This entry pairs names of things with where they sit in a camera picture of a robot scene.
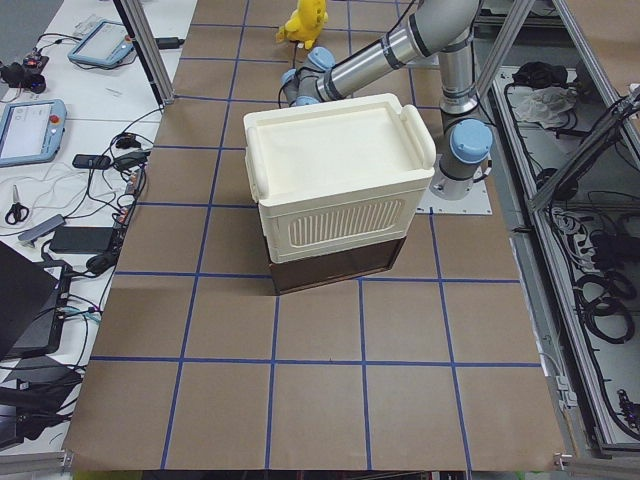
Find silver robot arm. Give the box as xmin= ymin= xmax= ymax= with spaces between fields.
xmin=280 ymin=1 xmax=493 ymax=201

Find cream plastic storage cabinet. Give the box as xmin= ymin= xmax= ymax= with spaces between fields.
xmin=243 ymin=94 xmax=436 ymax=263

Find yellow plush toy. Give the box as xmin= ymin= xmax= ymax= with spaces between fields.
xmin=275 ymin=0 xmax=328 ymax=50

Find black phone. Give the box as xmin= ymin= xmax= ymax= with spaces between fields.
xmin=72 ymin=154 xmax=112 ymax=170

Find black power adapter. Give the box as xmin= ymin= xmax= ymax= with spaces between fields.
xmin=50 ymin=226 xmax=113 ymax=254

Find crumpled white cloth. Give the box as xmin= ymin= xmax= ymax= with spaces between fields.
xmin=514 ymin=87 xmax=577 ymax=129

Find teach pendant upper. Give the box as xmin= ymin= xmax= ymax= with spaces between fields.
xmin=67 ymin=20 xmax=134 ymax=69

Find teach pendant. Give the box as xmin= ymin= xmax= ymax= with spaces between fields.
xmin=67 ymin=20 xmax=134 ymax=69
xmin=1 ymin=99 xmax=67 ymax=168

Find black laptop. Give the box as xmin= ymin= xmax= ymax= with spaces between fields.
xmin=1 ymin=244 xmax=71 ymax=360

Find grey usb hub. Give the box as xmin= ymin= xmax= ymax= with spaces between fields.
xmin=18 ymin=214 xmax=66 ymax=245

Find teach pendant lower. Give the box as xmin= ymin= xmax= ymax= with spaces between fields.
xmin=1 ymin=99 xmax=67 ymax=168

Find small electronics board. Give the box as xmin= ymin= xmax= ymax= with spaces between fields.
xmin=20 ymin=48 xmax=49 ymax=73

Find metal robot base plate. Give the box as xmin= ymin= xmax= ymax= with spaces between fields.
xmin=416 ymin=181 xmax=493 ymax=216

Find black cable bundle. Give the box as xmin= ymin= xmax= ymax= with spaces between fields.
xmin=549 ymin=199 xmax=639 ymax=346

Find aluminium frame post left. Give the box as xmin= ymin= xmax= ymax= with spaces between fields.
xmin=113 ymin=0 xmax=175 ymax=107

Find black handled scissors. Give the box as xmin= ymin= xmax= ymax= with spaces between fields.
xmin=4 ymin=185 xmax=30 ymax=225

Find aluminium frame rail right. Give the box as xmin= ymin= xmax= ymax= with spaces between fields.
xmin=527 ymin=86 xmax=639 ymax=212

